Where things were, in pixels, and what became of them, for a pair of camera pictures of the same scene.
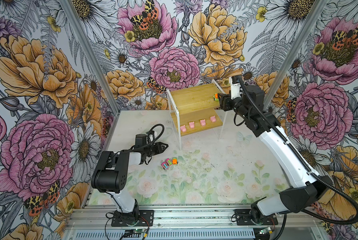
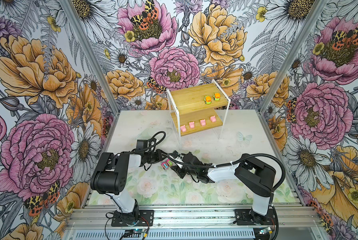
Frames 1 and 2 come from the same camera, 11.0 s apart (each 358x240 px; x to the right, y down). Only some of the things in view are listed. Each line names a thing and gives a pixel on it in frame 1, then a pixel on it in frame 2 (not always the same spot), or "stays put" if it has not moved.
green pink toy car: (169, 161) stays put
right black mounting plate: (243, 217) stays put
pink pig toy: (183, 128) stays put
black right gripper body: (235, 104) to (182, 172)
